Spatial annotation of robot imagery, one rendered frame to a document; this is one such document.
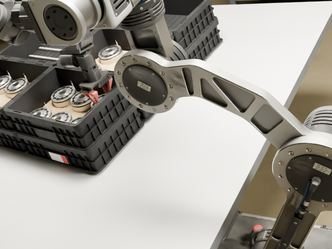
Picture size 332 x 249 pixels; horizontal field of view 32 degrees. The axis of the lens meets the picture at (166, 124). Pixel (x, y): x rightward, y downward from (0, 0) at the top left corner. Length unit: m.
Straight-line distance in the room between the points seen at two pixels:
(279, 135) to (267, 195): 1.29
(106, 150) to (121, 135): 0.09
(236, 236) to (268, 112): 0.92
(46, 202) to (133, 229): 0.39
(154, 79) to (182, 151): 0.52
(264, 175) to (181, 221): 1.16
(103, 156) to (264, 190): 1.01
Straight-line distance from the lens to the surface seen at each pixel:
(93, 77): 2.06
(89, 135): 2.01
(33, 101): 2.32
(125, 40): 2.47
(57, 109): 2.28
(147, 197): 1.91
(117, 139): 2.12
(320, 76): 3.48
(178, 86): 1.55
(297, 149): 1.49
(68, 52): 2.07
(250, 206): 2.76
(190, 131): 2.11
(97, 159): 2.05
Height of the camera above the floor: 1.95
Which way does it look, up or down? 35 degrees down
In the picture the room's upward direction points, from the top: 20 degrees counter-clockwise
